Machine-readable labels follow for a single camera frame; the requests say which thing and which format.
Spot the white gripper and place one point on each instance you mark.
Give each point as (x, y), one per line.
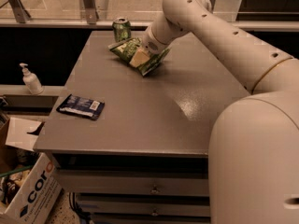
(151, 45)

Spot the green jalapeno chip bag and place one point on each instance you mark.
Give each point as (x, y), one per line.
(126, 49)

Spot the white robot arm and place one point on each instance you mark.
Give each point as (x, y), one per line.
(253, 157)

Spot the green soda can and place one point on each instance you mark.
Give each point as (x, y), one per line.
(122, 29)

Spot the grey drawer cabinet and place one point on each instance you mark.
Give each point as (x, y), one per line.
(158, 124)

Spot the blue snack packet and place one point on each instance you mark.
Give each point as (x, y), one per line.
(81, 107)

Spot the white pump dispenser bottle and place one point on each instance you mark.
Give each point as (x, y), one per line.
(31, 80)

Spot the top cabinet drawer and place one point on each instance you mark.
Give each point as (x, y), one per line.
(102, 182)

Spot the cabinet drawer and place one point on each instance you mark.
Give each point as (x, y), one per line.
(145, 205)
(102, 182)

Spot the middle cabinet drawer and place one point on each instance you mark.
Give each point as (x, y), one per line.
(145, 205)

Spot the white cardboard box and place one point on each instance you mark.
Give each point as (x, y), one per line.
(39, 190)

